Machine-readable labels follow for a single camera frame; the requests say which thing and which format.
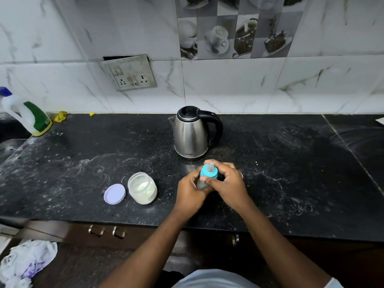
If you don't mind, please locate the crumpled white plastic bag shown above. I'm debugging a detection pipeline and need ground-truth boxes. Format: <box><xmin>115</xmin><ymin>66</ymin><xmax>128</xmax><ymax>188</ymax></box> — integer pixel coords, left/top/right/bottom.
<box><xmin>0</xmin><ymin>239</ymin><xmax>58</xmax><ymax>288</ymax></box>

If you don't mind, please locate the white spray cleaner bottle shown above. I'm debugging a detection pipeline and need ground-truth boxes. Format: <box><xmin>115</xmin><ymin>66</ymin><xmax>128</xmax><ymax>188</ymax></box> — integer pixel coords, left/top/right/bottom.
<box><xmin>0</xmin><ymin>87</ymin><xmax>53</xmax><ymax>137</ymax></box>

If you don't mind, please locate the blue-capped baby feeding bottle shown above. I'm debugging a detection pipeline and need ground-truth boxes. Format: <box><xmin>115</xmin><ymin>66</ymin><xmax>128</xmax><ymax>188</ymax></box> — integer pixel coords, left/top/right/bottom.
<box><xmin>197</xmin><ymin>162</ymin><xmax>218</xmax><ymax>189</ymax></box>

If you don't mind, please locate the person's left forearm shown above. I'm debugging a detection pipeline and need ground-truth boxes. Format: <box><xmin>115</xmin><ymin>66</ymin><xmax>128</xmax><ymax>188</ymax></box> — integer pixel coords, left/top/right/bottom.
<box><xmin>98</xmin><ymin>207</ymin><xmax>202</xmax><ymax>288</ymax></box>

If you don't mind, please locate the person's left hand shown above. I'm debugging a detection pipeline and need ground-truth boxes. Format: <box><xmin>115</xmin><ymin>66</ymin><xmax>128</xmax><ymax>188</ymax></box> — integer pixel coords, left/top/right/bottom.
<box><xmin>173</xmin><ymin>171</ymin><xmax>215</xmax><ymax>218</ymax></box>

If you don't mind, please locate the clear jar of white powder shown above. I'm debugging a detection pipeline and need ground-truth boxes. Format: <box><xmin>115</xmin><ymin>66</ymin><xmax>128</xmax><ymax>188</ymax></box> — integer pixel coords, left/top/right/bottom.
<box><xmin>127</xmin><ymin>172</ymin><xmax>158</xmax><ymax>205</ymax></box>

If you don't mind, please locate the stainless steel electric kettle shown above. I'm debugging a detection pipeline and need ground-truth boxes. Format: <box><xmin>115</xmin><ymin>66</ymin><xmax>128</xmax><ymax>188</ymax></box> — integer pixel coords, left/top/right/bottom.
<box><xmin>168</xmin><ymin>106</ymin><xmax>224</xmax><ymax>161</ymax></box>

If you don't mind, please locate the wall socket switch plate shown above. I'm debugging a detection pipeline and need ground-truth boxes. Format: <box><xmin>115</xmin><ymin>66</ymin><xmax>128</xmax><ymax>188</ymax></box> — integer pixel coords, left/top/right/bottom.
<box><xmin>101</xmin><ymin>55</ymin><xmax>158</xmax><ymax>92</ymax></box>

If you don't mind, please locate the lilac plastic jar lid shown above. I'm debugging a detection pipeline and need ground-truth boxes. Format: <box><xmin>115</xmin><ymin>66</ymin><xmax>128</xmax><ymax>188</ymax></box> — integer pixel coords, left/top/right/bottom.
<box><xmin>103</xmin><ymin>184</ymin><xmax>126</xmax><ymax>205</ymax></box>

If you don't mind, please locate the person's right hand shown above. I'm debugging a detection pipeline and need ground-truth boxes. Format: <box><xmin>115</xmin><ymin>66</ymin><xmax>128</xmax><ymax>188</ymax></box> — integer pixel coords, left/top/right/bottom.
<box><xmin>199</xmin><ymin>159</ymin><xmax>248</xmax><ymax>211</ymax></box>

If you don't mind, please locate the decorative coffee-print wall tile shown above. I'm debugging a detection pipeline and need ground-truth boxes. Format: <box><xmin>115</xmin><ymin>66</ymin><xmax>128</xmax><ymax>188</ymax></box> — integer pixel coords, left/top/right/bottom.
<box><xmin>175</xmin><ymin>0</ymin><xmax>309</xmax><ymax>60</ymax></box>

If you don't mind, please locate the person's light grey shirt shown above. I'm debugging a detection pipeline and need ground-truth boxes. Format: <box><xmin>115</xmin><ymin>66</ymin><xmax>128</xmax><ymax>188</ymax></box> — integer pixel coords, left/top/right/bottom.
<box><xmin>172</xmin><ymin>269</ymin><xmax>344</xmax><ymax>288</ymax></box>

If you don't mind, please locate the person's right forearm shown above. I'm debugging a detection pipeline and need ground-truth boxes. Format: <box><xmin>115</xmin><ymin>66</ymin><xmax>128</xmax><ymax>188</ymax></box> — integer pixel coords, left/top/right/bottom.
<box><xmin>237</xmin><ymin>198</ymin><xmax>334</xmax><ymax>288</ymax></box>

